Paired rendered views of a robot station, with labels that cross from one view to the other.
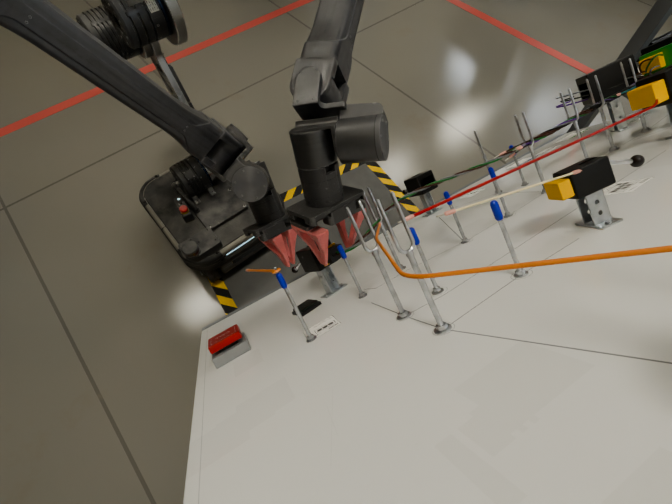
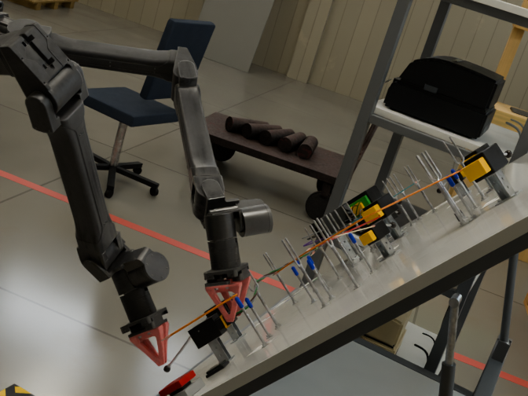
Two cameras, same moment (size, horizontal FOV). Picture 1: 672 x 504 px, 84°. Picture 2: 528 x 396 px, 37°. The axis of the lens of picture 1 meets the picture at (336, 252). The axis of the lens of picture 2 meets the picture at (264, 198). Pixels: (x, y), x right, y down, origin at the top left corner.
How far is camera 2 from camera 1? 1.17 m
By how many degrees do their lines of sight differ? 50
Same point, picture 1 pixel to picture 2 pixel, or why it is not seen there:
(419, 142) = (86, 363)
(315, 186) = (229, 251)
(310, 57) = (203, 175)
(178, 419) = not seen: outside the picture
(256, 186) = (161, 268)
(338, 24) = (211, 159)
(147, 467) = not seen: outside the picture
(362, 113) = (251, 204)
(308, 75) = (210, 183)
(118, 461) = not seen: outside the picture
